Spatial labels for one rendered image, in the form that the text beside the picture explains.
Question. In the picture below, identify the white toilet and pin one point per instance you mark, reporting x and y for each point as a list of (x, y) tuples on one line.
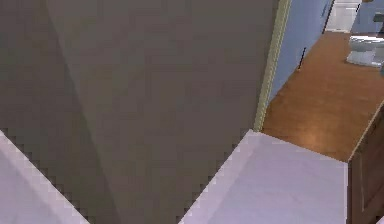
[(363, 50)]

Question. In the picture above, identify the white bathtub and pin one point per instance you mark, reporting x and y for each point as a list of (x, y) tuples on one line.
[(343, 15)]

